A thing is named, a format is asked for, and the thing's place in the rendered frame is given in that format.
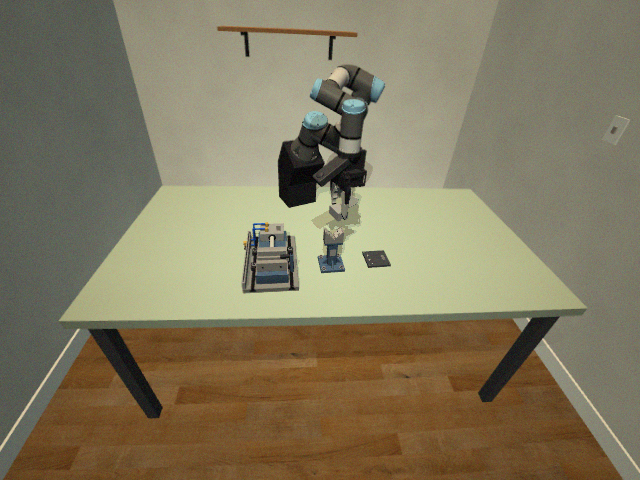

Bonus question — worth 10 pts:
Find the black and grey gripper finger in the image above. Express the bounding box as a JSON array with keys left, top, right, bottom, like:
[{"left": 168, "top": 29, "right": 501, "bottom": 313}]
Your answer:
[
  {"left": 330, "top": 179, "right": 343, "bottom": 205},
  {"left": 341, "top": 180, "right": 358, "bottom": 219}
]

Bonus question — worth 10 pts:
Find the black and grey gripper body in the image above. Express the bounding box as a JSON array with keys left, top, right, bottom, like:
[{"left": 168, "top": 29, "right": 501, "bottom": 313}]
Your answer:
[{"left": 333, "top": 147, "right": 367, "bottom": 190}]

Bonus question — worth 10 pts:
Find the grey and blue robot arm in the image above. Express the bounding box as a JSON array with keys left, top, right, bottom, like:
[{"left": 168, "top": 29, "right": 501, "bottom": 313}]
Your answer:
[{"left": 290, "top": 65, "right": 385, "bottom": 187}]

